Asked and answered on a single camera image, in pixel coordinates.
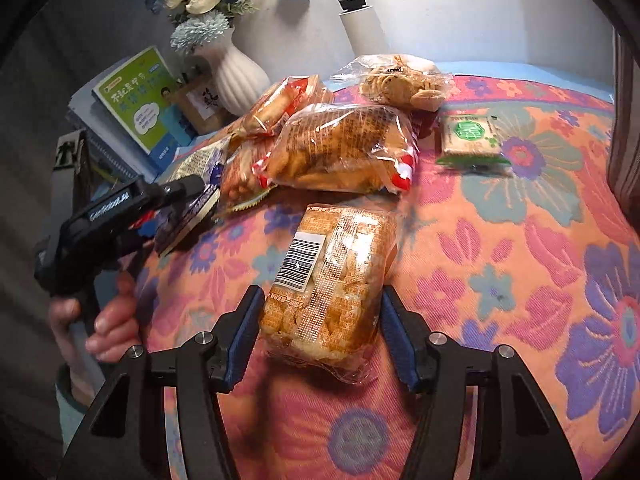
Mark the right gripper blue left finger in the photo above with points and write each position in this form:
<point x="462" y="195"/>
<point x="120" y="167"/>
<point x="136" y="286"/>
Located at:
<point x="235" y="336"/>

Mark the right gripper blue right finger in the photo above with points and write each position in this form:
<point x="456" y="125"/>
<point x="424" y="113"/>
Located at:
<point x="406" y="337"/>

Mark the orange cracker pack with barcode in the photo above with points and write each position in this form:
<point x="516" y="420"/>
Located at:
<point x="323" y="306"/>

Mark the green white rice cracker pack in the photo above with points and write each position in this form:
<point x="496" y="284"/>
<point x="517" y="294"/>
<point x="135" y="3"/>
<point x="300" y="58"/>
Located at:
<point x="471" y="141"/>

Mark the person's left hand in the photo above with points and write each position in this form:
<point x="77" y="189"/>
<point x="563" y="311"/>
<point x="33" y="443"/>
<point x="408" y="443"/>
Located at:
<point x="116" y="328"/>

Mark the dark blue snack bag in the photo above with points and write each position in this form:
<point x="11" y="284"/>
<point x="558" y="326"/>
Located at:
<point x="199" y="168"/>

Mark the stack of books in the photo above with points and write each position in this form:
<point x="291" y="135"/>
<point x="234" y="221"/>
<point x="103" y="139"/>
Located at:
<point x="85" y="110"/>

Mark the peanut snack bag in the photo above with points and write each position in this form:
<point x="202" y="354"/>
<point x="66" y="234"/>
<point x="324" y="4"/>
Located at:
<point x="240" y="189"/>

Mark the floral tablecloth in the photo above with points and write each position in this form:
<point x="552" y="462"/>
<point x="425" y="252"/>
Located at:
<point x="537" y="257"/>

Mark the green cover book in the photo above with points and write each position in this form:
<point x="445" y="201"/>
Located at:
<point x="138" y="94"/>

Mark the large red striped bread bag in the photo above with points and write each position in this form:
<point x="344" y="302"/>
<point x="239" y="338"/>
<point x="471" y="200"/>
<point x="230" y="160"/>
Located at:
<point x="354" y="148"/>

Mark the white ribbed flower vase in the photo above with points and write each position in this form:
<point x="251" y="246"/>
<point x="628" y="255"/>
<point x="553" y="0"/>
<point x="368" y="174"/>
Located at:
<point x="239" y="80"/>

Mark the orange long snack bag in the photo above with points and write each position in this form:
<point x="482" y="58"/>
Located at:
<point x="278" y="104"/>

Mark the clear bag of pastries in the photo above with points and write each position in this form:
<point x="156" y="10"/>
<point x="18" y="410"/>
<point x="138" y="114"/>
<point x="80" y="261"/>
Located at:
<point x="399" y="80"/>

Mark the small wooden photo frame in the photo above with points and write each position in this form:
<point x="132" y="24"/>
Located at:
<point x="199" y="102"/>

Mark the black wall socket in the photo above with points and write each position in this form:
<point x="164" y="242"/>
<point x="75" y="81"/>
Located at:
<point x="348" y="6"/>

